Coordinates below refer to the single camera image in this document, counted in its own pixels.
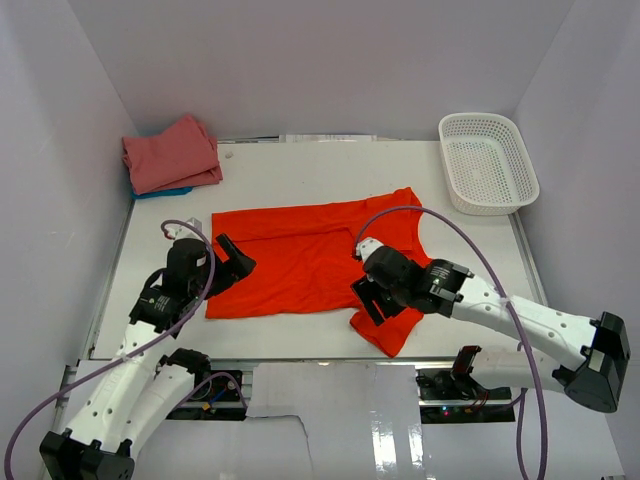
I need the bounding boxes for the orange t shirt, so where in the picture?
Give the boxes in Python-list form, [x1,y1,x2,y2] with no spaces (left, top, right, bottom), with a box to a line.
[205,187,430,357]

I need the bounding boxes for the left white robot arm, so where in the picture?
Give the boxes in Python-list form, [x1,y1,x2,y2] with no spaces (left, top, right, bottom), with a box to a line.
[39,234,256,479]

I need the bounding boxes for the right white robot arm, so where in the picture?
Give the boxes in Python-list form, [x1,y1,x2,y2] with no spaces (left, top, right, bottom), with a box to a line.
[352,238,631,413]

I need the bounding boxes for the folded blue t shirt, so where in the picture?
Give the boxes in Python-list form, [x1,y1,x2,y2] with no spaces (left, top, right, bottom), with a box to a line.
[131,187,193,200]

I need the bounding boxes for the folded pink t shirt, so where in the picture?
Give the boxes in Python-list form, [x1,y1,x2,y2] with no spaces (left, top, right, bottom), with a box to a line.
[122,114,223,195]

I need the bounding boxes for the papers at back edge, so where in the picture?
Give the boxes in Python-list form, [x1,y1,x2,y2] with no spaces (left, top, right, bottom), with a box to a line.
[219,134,396,144]

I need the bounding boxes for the white plastic basket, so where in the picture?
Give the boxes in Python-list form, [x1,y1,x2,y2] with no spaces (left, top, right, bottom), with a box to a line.
[438,112,540,216]

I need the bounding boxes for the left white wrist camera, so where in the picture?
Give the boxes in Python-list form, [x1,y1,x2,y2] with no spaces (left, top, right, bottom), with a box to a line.
[164,217,202,241]

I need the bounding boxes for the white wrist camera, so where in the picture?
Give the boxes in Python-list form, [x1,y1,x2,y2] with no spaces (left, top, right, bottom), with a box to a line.
[353,237,384,262]
[164,217,202,241]

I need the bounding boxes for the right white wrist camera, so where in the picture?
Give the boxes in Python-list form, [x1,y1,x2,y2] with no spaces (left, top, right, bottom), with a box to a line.
[353,237,384,262]

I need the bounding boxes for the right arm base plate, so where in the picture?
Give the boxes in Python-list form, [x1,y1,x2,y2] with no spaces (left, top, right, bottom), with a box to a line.
[416,346,515,425]

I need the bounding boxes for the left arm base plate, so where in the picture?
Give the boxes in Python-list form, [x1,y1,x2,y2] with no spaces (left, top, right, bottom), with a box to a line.
[166,370,246,421]

